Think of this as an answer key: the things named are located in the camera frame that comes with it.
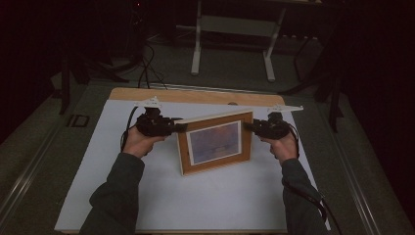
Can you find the white table mat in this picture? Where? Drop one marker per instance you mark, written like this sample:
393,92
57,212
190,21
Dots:
215,202

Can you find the metal floor rail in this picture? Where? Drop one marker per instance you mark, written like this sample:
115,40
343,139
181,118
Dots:
26,176
354,182

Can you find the black floor socket plate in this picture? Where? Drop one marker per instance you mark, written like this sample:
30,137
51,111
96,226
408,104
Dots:
78,120

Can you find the black metal stand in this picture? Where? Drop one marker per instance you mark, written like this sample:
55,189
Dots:
333,104
65,91

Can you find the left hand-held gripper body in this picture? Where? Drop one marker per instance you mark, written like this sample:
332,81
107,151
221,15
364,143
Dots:
153,125

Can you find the white metal desk frame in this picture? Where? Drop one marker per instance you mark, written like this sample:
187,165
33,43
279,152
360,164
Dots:
195,58

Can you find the wooden picture frame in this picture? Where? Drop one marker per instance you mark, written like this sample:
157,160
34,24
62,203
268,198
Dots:
215,143

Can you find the person's right hand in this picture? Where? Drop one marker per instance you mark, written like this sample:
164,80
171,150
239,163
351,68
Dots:
284,148

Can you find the metal floor strip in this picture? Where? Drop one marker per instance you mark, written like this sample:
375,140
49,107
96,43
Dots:
208,88

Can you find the person's left hand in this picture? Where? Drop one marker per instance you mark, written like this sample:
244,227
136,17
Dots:
138,145

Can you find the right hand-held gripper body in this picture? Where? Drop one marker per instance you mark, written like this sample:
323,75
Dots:
272,129

